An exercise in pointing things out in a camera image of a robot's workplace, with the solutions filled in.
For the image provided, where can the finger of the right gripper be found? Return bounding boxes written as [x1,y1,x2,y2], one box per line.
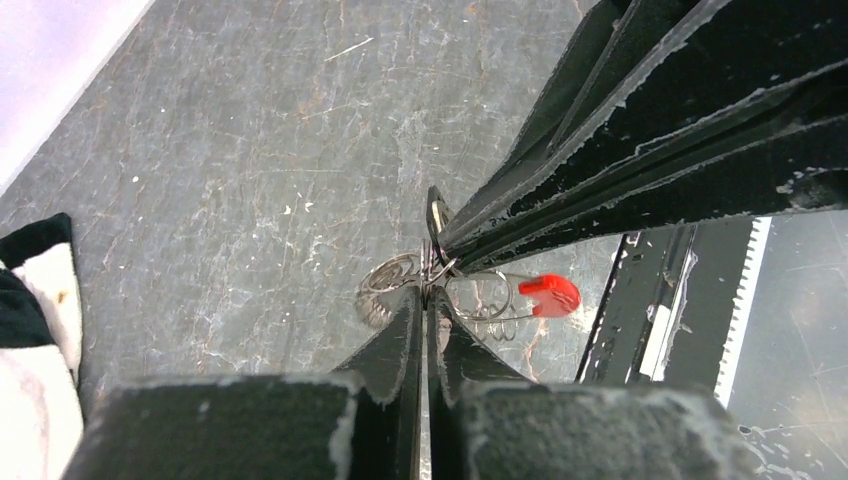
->
[439,0,847,252]
[452,67,847,273]

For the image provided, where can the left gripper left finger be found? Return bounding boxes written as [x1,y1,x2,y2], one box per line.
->
[66,286,423,479]

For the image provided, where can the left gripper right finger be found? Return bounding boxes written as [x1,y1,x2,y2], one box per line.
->
[425,287,755,479]

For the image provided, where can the keyring loop with red tag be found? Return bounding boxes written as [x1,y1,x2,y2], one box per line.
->
[355,252,582,342]

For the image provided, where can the key with black head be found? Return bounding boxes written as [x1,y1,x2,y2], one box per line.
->
[425,186,452,268]

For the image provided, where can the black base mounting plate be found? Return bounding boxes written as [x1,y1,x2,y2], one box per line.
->
[575,219,755,391]

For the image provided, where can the black white checkered cloth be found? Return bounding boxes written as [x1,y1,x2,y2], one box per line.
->
[1,213,84,479]

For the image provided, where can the toothed cable duct strip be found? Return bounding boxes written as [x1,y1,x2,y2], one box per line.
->
[714,217,773,409]

